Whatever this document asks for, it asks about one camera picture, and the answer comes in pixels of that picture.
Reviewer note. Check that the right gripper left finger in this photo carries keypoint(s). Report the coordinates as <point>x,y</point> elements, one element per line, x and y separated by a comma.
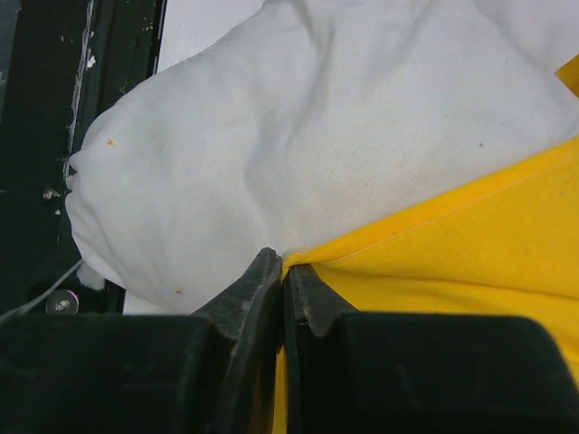
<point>209,372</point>

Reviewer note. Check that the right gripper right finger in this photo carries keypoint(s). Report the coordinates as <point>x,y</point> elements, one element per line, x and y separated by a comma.
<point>351,371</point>

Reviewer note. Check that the yellow printed pillowcase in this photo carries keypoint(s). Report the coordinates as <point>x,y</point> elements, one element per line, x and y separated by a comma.
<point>506,243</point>

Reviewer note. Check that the white pillow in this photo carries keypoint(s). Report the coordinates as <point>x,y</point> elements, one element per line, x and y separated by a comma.
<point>306,121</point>

